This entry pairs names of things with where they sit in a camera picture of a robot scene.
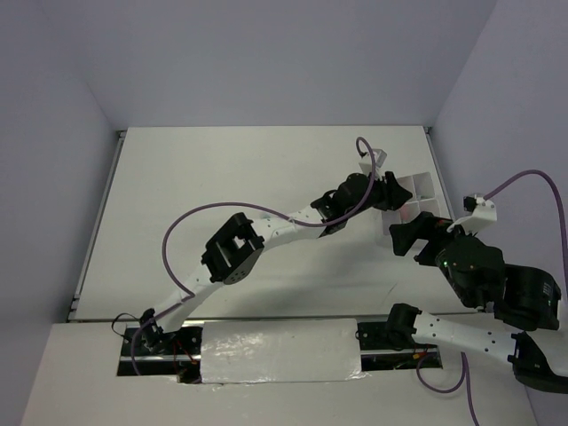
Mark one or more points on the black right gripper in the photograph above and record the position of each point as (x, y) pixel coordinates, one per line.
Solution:
(426, 226)

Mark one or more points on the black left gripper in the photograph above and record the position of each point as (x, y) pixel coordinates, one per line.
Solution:
(392, 195)

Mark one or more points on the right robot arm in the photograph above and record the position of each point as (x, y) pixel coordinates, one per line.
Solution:
(523, 297)

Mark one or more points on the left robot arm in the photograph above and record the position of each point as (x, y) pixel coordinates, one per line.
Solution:
(233, 250)

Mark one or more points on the white compartment organizer tray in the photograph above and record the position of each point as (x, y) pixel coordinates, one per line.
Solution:
(423, 198)

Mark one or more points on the silver foil panel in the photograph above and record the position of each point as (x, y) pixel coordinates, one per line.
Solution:
(280, 351)

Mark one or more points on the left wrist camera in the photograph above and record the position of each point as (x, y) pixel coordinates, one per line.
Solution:
(371, 163)

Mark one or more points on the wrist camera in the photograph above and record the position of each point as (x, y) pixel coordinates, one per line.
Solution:
(371, 163)
(481, 213)

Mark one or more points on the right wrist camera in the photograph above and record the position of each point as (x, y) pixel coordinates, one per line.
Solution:
(481, 213)

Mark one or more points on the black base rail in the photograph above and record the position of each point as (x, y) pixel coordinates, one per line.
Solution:
(180, 357)

